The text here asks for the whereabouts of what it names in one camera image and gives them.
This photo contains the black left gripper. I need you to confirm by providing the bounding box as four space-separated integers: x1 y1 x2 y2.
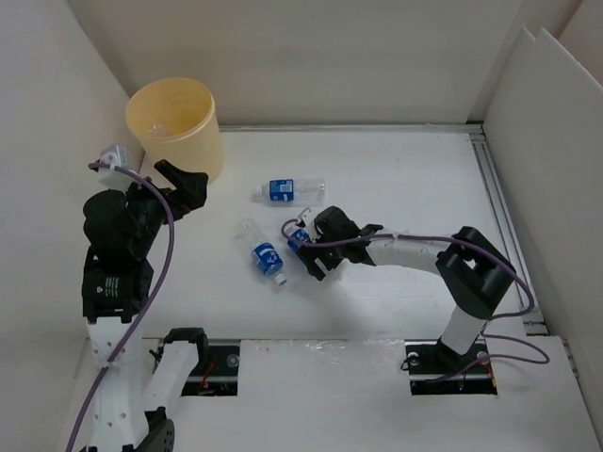
118 158 208 252

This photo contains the red label water bottle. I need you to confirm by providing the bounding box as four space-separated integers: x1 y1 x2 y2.
146 122 171 138

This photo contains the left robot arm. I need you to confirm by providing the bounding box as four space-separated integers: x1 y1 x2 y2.
65 160 210 451

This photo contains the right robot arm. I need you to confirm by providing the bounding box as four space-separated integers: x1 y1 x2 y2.
282 206 515 371

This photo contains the yellow plastic bin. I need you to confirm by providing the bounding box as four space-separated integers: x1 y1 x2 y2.
125 77 224 181

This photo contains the horizontal blue label bottle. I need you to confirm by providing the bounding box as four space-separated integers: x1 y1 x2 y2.
251 178 326 207

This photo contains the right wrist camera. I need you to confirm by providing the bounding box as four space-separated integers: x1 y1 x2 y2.
297 207 316 240

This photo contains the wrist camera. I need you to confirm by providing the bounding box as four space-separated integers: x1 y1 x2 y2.
95 144 129 191
297 207 316 240

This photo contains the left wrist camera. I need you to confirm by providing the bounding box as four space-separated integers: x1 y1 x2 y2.
95 144 129 191

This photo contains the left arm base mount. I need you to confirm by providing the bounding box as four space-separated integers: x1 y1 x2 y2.
148 327 240 397

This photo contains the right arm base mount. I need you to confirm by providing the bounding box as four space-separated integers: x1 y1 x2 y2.
400 339 497 396

